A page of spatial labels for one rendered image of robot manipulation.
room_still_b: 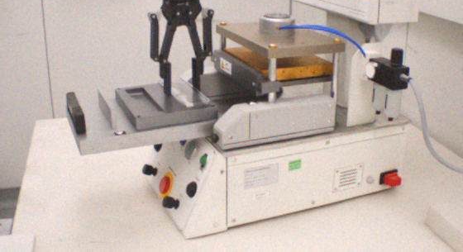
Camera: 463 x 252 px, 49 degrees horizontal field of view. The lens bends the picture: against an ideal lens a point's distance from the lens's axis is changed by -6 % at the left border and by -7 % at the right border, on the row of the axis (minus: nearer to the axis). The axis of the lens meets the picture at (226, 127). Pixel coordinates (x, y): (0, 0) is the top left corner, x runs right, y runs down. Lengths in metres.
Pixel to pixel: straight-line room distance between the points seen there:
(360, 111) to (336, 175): 0.15
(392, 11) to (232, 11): 1.58
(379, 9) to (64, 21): 1.73
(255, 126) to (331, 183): 0.24
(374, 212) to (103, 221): 0.59
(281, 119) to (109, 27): 1.62
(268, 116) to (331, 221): 0.28
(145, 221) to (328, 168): 0.40
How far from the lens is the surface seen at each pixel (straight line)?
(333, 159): 1.16
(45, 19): 2.57
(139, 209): 1.20
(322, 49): 1.10
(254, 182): 1.08
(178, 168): 1.17
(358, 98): 1.16
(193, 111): 1.05
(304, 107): 1.08
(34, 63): 2.62
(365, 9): 1.13
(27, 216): 1.23
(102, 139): 1.01
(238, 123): 1.02
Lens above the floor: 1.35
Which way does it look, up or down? 22 degrees down
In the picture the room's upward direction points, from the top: straight up
